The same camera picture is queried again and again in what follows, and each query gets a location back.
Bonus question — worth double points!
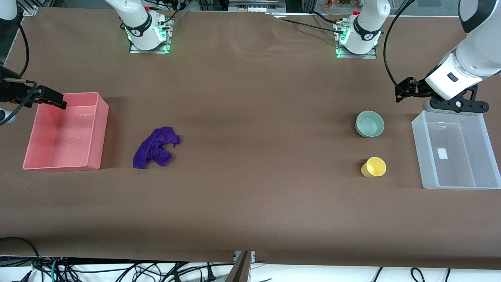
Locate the grey table frame post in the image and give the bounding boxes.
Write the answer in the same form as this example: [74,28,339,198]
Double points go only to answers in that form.
[226,251,254,282]

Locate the tangled black floor cables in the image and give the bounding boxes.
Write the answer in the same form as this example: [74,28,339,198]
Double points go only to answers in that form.
[59,260,235,282]

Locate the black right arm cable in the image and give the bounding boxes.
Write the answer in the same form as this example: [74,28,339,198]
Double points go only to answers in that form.
[0,23,38,126]

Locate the green bowl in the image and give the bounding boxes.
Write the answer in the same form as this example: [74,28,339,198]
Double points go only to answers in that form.
[355,110,385,138]

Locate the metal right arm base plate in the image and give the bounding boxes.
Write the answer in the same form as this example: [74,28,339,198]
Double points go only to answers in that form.
[129,18,171,54]

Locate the pink plastic bin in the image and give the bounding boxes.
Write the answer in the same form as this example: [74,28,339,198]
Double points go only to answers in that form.
[23,92,109,172]

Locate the black looped floor cable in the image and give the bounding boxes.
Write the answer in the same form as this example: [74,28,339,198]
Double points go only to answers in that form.
[0,237,44,282]

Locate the black cable on table cover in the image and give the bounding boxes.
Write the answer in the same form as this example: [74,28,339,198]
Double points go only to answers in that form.
[264,11,347,36]

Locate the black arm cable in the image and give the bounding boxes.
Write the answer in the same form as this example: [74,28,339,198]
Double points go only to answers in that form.
[0,23,38,126]
[383,0,417,98]

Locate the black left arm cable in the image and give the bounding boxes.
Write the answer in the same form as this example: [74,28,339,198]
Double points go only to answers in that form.
[383,0,417,98]

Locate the yellow cup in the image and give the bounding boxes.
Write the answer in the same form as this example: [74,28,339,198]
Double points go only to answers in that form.
[360,157,387,178]

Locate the brown table cover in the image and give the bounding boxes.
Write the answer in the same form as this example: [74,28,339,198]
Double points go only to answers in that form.
[0,7,501,270]

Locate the clear plastic bin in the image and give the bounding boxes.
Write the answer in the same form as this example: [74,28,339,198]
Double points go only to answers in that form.
[411,110,501,190]

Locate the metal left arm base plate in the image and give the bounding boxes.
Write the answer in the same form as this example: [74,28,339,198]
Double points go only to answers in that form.
[336,22,377,59]

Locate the purple cloth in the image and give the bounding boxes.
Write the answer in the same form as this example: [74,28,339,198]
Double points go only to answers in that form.
[133,127,181,170]

